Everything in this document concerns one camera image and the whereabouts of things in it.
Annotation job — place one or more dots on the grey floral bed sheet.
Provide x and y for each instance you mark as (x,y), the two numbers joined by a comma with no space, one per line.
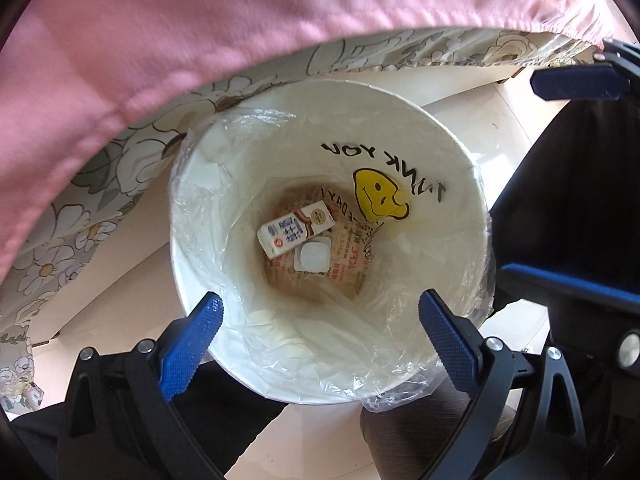
(75,220)

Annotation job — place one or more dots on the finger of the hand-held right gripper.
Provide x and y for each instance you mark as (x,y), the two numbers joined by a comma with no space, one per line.
(575,82)
(560,280)

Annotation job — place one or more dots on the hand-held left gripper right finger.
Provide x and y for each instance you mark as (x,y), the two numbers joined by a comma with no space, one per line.
(447,340)

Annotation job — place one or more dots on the pink floral blanket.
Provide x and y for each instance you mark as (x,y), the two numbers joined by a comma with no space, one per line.
(200,35)

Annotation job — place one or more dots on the person's black pants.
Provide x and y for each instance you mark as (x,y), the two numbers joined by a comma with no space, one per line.
(575,185)

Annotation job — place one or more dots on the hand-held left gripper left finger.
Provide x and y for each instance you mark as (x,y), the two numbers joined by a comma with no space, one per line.
(195,340)

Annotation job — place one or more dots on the small white yogurt cup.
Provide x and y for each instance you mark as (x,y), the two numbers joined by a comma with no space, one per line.
(312,256)

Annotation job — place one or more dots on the white round waste bin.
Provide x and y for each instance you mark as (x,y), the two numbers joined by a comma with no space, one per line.
(280,387)

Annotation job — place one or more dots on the white milk carton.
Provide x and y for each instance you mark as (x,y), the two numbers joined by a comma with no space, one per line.
(292,230)

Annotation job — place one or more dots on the brown printed paper bag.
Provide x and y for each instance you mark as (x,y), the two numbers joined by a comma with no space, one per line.
(350,265)

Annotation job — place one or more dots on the clear plastic bin liner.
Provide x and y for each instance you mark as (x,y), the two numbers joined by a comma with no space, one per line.
(380,310)

